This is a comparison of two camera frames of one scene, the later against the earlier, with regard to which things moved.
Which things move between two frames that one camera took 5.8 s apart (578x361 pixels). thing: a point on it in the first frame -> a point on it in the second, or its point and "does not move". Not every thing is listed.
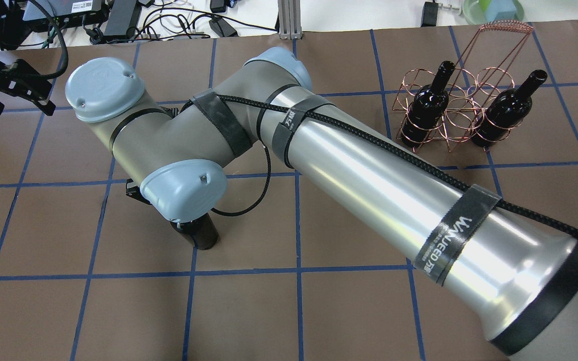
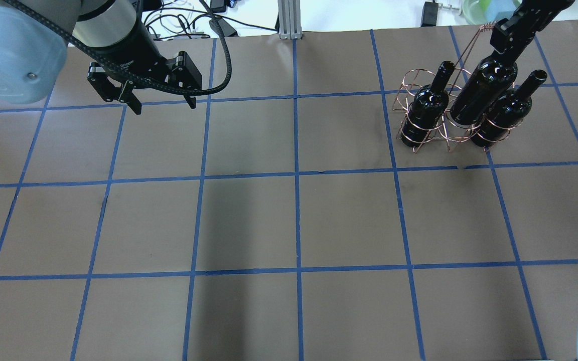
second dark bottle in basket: [506, 111] does not move
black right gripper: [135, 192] -> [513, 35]
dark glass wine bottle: [201, 230] -> [489, 80]
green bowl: [480, 12] does not move
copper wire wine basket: [468, 108] does not move
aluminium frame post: [289, 17] does not move
